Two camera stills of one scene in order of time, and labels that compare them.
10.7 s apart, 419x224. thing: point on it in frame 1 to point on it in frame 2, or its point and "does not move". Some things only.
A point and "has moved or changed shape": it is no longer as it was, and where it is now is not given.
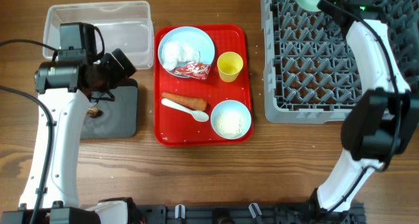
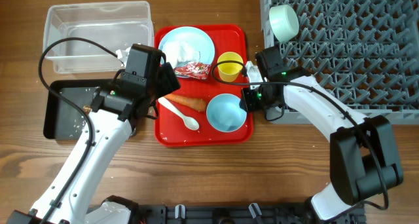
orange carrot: x=189 y=102 does not move
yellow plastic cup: x=229 y=65 does not move
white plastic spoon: x=198 y=116 to x=188 y=121
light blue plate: x=197 y=38 does not move
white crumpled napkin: x=175 y=52 does not move
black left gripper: x=120 y=74 to x=168 y=80
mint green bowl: x=306 y=0 to x=284 y=21
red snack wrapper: x=194 y=69 does not move
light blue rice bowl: x=231 y=119 has moved or changed shape
